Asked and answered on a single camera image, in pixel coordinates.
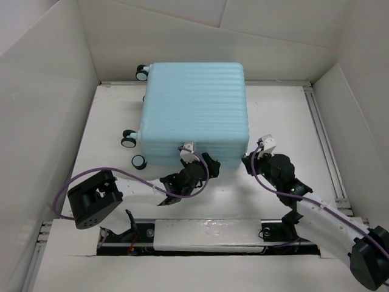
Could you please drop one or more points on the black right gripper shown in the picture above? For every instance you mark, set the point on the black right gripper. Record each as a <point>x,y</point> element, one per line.
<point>246,161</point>

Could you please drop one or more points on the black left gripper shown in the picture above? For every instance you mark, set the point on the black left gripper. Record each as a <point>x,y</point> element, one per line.
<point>211,166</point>

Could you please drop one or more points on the light blue hard-shell suitcase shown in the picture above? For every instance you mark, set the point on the light blue hard-shell suitcase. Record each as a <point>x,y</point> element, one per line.
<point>203,103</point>

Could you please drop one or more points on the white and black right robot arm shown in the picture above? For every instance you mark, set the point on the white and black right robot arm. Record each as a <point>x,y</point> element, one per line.
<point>364,250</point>

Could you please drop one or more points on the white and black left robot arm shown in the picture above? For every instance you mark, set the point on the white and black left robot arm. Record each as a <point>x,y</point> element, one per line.
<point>104,198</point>

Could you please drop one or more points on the black base rail with white cover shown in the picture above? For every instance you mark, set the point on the black base rail with white cover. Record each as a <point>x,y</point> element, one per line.
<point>189,237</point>

